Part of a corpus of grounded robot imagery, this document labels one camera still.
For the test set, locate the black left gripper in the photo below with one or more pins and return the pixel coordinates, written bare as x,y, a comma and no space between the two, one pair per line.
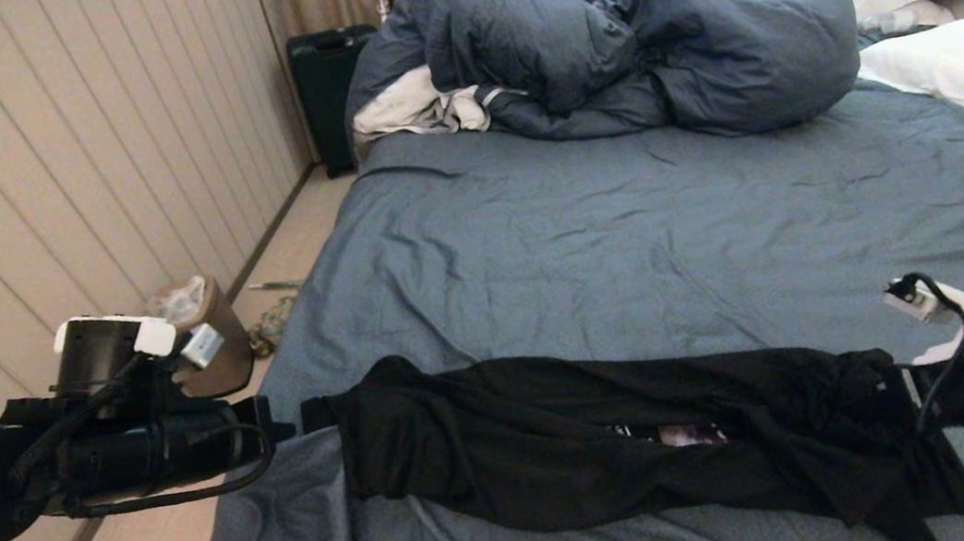
179,445

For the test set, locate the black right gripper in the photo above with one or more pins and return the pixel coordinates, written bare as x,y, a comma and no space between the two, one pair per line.
946,396

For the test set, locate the black moon print t-shirt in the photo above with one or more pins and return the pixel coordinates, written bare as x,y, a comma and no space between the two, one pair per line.
561,446

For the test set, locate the multicoloured rag mop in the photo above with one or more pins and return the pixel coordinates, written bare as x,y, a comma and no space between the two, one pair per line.
276,321

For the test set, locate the beige trash bin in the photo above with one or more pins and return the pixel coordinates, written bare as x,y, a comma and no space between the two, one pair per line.
221,337

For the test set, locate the clear plastic bin bag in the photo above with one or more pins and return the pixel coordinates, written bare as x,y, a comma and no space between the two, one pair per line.
181,301

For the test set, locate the black suitcase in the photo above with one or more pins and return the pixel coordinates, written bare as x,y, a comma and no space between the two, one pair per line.
329,95

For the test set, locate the white crumpled cloth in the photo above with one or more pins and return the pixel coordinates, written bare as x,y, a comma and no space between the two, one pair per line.
409,103

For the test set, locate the blue bed sheet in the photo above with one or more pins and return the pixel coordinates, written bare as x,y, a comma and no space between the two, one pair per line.
579,230

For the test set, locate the dark blue duvet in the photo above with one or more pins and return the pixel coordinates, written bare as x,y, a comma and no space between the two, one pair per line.
695,47

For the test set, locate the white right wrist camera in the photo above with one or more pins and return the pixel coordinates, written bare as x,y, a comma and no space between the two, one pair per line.
930,309

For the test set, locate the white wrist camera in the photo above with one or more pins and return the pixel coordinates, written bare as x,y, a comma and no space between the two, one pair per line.
930,309
201,345

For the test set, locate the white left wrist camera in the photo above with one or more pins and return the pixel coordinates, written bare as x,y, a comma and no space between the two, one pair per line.
201,345

